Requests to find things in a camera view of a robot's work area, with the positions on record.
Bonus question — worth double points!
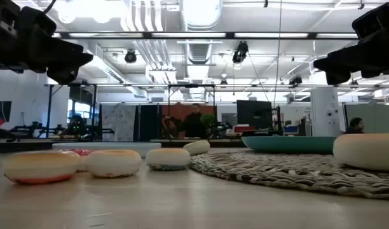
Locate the small pink frosted donut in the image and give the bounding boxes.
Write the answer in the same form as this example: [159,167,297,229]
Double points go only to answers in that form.
[62,148,93,157]

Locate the teal green plate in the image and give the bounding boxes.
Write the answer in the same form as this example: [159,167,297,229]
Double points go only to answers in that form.
[241,135,338,155]

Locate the chocolate sprinkled donut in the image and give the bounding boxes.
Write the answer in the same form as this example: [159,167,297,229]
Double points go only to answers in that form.
[146,148,191,172]

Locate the light blue plate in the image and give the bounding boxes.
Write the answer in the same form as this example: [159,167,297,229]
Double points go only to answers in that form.
[52,141,162,158]

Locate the black monitor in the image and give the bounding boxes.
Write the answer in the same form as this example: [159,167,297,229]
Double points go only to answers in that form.
[236,99,274,130]

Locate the plain cream donut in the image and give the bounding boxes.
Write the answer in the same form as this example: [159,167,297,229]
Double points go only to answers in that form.
[182,139,211,156]

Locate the coral pink frosted donut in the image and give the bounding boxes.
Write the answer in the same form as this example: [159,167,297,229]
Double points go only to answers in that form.
[2,149,81,185]

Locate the red box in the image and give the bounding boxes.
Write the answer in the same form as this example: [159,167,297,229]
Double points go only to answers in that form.
[234,125,255,134]

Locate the standing person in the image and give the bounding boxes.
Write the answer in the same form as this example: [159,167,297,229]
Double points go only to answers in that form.
[181,103,208,139]

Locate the black hanging spotlight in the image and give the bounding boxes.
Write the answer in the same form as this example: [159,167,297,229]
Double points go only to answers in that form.
[124,48,138,64]
[231,41,250,65]

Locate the black background metal frame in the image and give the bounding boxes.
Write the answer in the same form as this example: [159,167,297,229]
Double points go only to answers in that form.
[167,83,216,141]

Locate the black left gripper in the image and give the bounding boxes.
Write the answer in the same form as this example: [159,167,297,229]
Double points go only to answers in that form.
[0,0,94,85]

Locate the green background plant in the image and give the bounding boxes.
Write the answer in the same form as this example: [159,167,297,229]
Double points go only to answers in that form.
[200,113,217,128]

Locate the pale lilac frosted donut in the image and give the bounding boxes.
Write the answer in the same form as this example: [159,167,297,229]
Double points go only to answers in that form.
[332,132,389,173]

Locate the white column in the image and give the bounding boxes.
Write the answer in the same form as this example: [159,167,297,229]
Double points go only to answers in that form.
[310,87,341,137]

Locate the grey partition panel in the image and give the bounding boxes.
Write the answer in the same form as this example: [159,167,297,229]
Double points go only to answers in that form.
[343,102,389,134]

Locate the cream donut yellow frosting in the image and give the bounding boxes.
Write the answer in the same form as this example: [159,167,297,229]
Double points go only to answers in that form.
[85,148,143,178]

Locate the black table frame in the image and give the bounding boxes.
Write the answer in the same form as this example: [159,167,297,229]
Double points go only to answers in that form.
[0,138,246,155]

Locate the round woven placemat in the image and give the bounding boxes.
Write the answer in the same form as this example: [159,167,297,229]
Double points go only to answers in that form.
[188,149,389,202]

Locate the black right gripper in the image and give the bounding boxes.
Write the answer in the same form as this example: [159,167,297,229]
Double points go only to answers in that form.
[313,0,389,86]

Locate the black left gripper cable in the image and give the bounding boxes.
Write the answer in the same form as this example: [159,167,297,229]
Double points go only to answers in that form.
[43,0,58,15]

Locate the seated person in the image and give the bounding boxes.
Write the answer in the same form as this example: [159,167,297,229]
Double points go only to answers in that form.
[344,116,365,135]

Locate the silver ventilation duct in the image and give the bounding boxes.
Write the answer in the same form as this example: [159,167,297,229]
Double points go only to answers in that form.
[180,0,224,65]

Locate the black overhead light bar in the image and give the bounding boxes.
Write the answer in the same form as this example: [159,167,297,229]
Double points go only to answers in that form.
[51,31,360,40]

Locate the black background robot rig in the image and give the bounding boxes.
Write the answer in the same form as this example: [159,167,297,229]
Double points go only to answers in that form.
[9,113,115,141]

